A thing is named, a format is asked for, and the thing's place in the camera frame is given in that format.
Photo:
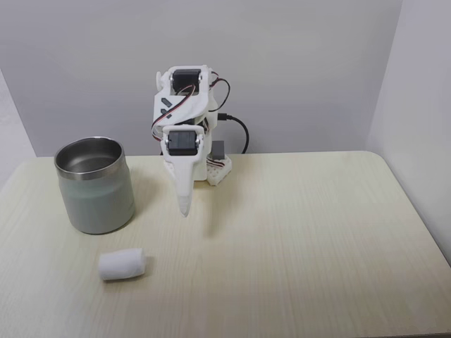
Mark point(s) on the grey clamp block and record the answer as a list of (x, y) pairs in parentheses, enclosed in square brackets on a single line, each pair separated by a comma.
[(218, 149)]

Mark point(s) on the steel insulated cup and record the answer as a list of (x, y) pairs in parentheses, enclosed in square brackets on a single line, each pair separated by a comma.
[(98, 204)]

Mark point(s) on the white gauze dressing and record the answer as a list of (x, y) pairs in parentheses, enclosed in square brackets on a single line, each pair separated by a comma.
[(121, 264)]

